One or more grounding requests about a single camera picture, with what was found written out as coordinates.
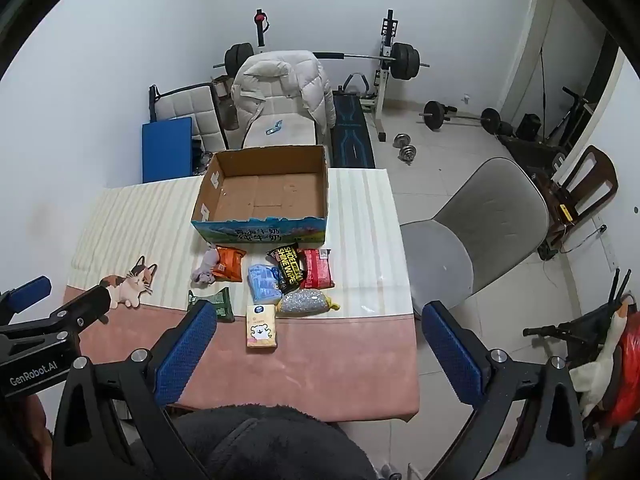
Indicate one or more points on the black wipes packet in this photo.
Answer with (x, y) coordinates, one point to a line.
(289, 270)

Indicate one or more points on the yellow white box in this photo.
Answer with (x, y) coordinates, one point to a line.
(260, 330)

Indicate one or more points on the calico cat decoration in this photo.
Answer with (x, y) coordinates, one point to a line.
(131, 282)

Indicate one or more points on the blue board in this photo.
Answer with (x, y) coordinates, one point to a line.
(167, 150)

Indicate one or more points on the purple grey socks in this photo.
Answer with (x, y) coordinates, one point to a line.
(204, 272)

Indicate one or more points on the chrome dumbbell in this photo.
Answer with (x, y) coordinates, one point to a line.
(401, 140)
(408, 153)

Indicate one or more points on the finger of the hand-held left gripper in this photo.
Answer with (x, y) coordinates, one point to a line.
(30, 292)
(85, 305)

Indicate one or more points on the barbell with black plates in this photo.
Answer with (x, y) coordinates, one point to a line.
(405, 60)

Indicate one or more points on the beige puffer jacket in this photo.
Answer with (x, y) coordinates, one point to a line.
(280, 80)

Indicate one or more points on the small blue item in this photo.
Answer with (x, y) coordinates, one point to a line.
(273, 127)

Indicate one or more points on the dark floor mat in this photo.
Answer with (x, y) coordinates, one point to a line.
(532, 152)

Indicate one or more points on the yellow tool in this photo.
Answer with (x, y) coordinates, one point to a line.
(566, 214)

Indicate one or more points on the brown wooden chair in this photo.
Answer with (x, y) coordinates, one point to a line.
(600, 170)

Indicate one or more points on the white weight rack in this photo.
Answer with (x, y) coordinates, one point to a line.
(382, 95)

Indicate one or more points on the cardboard box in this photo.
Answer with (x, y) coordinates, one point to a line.
(260, 195)

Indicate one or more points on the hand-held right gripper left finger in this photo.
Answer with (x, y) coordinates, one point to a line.
(187, 355)

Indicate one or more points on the white padded chair black frame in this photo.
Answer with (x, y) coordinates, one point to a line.
(185, 105)

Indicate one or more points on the striped pink tablecloth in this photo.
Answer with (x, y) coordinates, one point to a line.
(325, 360)

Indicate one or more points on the grey office chair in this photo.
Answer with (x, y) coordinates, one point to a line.
(490, 210)

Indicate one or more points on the black metal stand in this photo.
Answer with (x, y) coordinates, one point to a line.
(570, 115)

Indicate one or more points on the orange snack packet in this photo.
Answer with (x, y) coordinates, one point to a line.
(230, 264)

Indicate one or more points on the chrome weight plates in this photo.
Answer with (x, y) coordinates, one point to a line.
(202, 160)

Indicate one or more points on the white goose plush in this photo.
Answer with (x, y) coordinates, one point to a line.
(600, 365)

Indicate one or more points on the red bag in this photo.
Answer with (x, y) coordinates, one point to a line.
(630, 375)

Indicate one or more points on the black router antennas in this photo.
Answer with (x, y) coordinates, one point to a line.
(614, 287)

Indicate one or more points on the black weight bench pad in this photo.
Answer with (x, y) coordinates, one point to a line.
(352, 135)

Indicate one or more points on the red packet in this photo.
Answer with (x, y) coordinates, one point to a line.
(316, 267)

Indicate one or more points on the small floor barbell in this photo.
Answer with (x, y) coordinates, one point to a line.
(462, 118)

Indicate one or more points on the silver glitter pouch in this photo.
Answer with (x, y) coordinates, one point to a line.
(302, 302)

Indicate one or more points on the green packet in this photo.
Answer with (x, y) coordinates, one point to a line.
(223, 302)

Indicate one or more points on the beige upholstered chair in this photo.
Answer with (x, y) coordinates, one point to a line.
(295, 132)

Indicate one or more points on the brown cardboard piece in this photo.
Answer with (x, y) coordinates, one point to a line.
(227, 110)

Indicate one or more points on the blue tissue pack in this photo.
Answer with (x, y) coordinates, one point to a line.
(262, 282)

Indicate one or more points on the person's dark fleece clothing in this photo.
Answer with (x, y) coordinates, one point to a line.
(270, 445)

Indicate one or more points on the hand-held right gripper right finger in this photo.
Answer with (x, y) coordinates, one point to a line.
(452, 360)

